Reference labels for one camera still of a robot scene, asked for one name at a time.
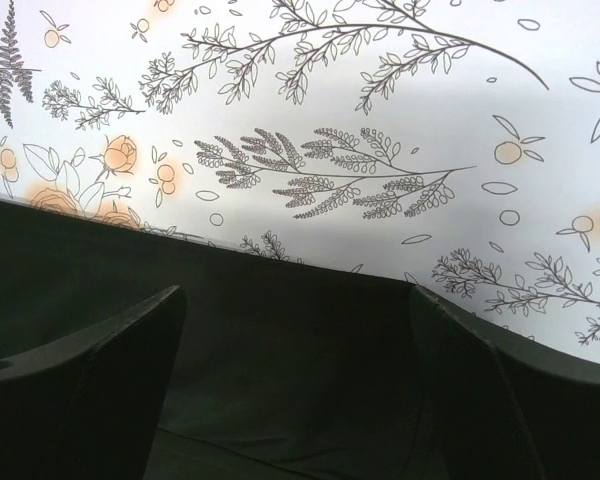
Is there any floral patterned table mat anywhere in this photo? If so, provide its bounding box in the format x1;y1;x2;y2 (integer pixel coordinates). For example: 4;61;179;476
0;1;600;363

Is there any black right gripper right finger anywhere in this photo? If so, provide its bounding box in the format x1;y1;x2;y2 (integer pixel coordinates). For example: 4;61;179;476
409;286;600;479

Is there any black t shirt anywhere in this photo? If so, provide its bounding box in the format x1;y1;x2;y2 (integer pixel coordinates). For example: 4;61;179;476
0;201;452;479

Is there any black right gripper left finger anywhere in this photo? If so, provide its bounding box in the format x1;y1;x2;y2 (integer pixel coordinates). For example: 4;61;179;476
0;286;187;479

